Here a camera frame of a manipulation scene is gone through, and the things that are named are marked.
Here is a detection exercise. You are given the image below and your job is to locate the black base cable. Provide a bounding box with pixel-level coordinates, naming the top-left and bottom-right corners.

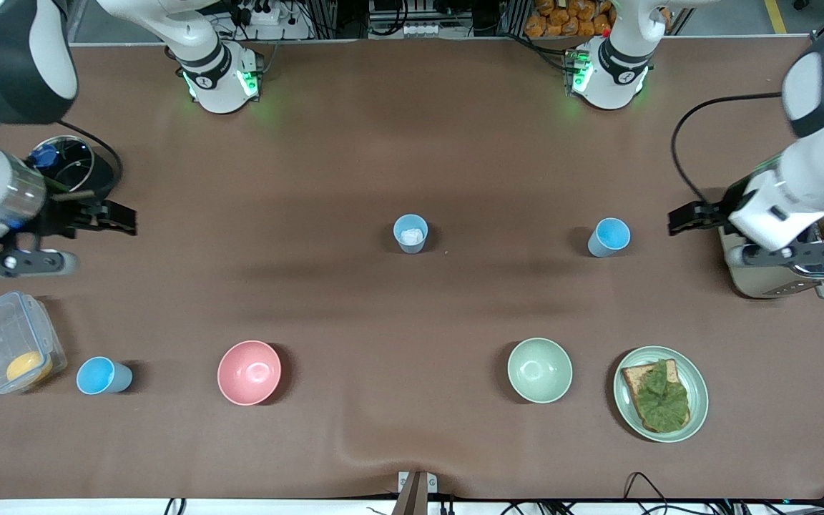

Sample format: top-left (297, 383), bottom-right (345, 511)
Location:
top-left (509, 32), bottom-right (572, 72)

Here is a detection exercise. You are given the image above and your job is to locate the pale green plate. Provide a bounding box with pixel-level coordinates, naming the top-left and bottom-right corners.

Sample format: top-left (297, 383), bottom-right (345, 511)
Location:
top-left (613, 346), bottom-right (710, 443)

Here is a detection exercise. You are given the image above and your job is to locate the metal table edge bracket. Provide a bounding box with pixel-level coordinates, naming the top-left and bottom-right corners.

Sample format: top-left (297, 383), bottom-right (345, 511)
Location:
top-left (397, 471), bottom-right (438, 515)

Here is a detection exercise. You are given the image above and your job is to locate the black looped cable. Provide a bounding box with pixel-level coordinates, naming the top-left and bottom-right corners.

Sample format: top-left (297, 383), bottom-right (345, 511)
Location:
top-left (623, 471), bottom-right (670, 515)

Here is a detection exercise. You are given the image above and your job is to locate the white power strip with plugs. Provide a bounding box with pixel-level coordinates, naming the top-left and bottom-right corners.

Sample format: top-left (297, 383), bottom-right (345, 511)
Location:
top-left (240, 0), bottom-right (281, 24)

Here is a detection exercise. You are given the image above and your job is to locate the pink bowl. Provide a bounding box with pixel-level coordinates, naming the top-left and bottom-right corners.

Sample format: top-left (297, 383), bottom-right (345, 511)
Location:
top-left (217, 340), bottom-right (283, 406)

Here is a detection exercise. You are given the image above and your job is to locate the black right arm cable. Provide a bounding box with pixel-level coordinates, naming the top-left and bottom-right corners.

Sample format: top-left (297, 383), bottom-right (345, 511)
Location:
top-left (54, 120), bottom-right (124, 207)

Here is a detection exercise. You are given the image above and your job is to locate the blue plastic cup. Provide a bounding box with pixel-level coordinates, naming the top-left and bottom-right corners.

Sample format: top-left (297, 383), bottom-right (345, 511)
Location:
top-left (587, 217), bottom-right (632, 258)
top-left (76, 356), bottom-right (134, 396)

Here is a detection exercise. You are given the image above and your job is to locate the pale green bowl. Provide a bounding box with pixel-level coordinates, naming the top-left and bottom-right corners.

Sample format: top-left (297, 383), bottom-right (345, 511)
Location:
top-left (506, 338), bottom-right (574, 404)

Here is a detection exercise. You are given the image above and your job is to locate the bag of orange buns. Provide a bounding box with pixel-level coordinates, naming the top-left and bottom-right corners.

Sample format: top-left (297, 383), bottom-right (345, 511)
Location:
top-left (524, 0), bottom-right (672, 38)

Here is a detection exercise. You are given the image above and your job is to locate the green lettuce leaf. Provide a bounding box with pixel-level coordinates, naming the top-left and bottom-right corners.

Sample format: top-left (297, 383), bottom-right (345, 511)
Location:
top-left (632, 360), bottom-right (690, 432)

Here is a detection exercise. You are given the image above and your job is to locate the orange round food piece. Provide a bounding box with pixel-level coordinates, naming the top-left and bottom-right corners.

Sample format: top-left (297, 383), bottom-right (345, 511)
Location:
top-left (6, 350), bottom-right (54, 383)

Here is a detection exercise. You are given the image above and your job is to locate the blue cup with paper wad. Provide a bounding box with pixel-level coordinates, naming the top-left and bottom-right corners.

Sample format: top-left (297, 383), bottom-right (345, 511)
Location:
top-left (393, 214), bottom-right (429, 255)

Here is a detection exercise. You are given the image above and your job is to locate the bread slice under lettuce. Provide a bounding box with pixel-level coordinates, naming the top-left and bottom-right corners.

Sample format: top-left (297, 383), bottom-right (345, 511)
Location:
top-left (621, 359), bottom-right (692, 433)

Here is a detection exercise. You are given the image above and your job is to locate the black saucepan with blue handle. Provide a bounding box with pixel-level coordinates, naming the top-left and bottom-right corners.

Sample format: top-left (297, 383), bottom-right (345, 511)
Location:
top-left (29, 134), bottom-right (118, 208)

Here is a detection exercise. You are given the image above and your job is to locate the beige chrome toaster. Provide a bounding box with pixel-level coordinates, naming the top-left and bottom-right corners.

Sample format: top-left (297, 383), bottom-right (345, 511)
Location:
top-left (720, 200), bottom-right (824, 300)

